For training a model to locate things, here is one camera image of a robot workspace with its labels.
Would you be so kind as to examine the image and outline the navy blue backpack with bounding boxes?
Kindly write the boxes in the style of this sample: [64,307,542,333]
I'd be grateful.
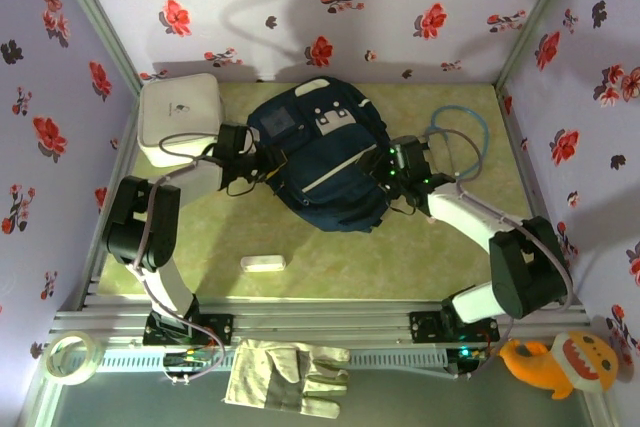
[246,75,396,234]

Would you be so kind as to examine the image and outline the white square storage case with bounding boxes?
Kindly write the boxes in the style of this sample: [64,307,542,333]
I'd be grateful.
[137,72,226,168]

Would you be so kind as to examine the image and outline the light blue tubing loop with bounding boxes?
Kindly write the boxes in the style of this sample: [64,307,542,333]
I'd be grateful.
[429,104,494,182]

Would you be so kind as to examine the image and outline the small white oblong case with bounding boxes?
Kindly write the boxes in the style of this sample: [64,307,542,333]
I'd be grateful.
[239,254,287,274]

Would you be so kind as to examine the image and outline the grey canvas work glove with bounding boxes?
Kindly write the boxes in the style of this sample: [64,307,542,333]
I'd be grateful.
[223,338,351,421]

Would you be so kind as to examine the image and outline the orange shark plush toy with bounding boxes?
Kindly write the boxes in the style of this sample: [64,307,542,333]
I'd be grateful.
[499,329,620,401]

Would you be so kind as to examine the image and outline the clear tape roll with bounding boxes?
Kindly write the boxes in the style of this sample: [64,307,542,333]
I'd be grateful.
[42,330,105,387]

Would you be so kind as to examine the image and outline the lavender left arm cable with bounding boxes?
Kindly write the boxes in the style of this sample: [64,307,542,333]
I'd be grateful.
[130,131,251,386]

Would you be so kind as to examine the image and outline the lavender arm cable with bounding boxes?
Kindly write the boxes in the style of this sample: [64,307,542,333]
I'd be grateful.
[130,131,251,386]
[422,127,574,381]

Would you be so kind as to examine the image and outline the aluminium left side rail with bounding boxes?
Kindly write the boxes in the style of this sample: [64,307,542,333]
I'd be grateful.
[74,91,144,311]

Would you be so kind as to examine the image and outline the aluminium right side rail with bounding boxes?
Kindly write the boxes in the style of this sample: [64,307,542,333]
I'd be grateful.
[494,86,576,306]

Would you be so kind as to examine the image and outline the aluminium front frame rail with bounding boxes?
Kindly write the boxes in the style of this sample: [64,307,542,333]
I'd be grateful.
[49,296,591,346]

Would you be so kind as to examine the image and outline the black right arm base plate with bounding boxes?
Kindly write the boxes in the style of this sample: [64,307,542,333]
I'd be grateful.
[408,310,500,344]

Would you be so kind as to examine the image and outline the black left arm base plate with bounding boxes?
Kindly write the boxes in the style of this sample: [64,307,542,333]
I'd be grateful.
[142,311,235,347]

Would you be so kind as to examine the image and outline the white slotted cable duct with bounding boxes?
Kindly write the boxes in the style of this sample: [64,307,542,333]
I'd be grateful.
[97,346,449,373]

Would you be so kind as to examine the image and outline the lavender right arm cable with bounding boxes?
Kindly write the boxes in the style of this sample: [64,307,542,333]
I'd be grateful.
[422,127,574,381]

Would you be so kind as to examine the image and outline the aluminium right corner post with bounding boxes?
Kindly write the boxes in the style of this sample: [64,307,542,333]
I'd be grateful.
[492,0,586,91]

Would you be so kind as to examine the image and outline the aluminium corner post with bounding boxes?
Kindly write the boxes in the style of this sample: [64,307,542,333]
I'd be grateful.
[492,0,586,91]
[43,0,146,96]

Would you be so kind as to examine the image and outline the aluminium left corner post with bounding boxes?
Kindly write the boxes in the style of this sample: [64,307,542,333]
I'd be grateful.
[43,0,146,96]

